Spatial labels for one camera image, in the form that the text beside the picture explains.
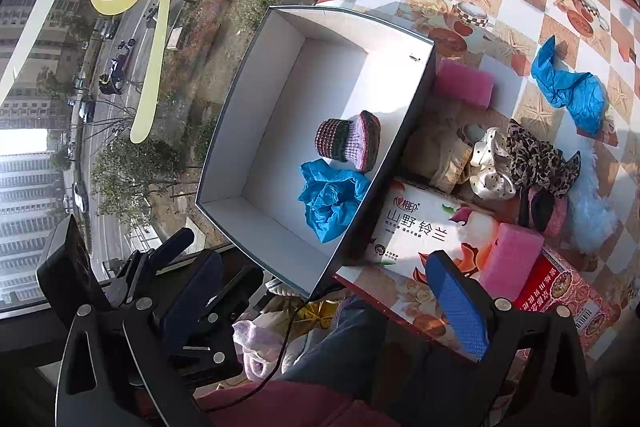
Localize long yellow window decal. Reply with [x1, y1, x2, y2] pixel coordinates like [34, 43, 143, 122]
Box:
[131, 0, 179, 144]

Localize purple black knitted sock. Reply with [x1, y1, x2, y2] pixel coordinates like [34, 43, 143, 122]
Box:
[315, 110, 382, 174]

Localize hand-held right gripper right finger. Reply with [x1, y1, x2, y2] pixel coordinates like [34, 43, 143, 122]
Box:
[425, 251, 591, 427]

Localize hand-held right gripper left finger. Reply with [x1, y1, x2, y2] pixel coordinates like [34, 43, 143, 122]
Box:
[55, 251, 226, 427]

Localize person's dark red trousers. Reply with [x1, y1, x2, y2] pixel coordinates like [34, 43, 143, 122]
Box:
[195, 379, 401, 427]

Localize white polka dot scrunchie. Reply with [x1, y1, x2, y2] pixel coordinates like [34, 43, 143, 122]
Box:
[467, 127, 517, 202]

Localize white stripe window decal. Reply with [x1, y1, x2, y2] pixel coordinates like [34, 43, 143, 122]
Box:
[0, 0, 72, 106]

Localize light blue fluffy cloth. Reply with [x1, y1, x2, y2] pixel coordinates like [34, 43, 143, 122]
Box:
[567, 139, 618, 253]

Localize grey cardboard box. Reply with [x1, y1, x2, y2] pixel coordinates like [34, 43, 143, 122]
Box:
[195, 5, 437, 300]

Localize red patterned carton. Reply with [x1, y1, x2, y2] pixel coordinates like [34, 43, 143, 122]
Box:
[512, 247, 621, 353]

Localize person's grey blue garment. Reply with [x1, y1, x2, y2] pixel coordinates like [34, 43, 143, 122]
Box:
[277, 297, 418, 413]

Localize pink sponge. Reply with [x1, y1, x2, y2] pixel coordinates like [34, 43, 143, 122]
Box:
[477, 222, 546, 290]
[434, 58, 497, 110]

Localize black cable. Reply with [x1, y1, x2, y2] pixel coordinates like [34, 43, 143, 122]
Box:
[197, 279, 351, 414]

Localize pink black knitted sock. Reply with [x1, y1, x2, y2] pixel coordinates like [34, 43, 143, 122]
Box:
[517, 187, 568, 238]

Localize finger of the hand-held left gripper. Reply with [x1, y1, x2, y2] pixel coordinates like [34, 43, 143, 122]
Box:
[172, 266, 266, 383]
[125, 227, 196, 280]

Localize light purple cloth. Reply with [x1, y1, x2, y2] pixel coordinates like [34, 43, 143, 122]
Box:
[232, 311, 287, 383]

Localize white floral tissue pack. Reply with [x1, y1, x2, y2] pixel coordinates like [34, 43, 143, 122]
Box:
[367, 177, 503, 288]

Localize leopard print scrunchie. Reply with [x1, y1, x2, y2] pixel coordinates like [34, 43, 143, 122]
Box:
[506, 119, 582, 198]

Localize blue crumpled shoe cover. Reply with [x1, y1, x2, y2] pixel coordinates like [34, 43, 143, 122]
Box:
[531, 35, 607, 138]
[298, 158, 372, 244]

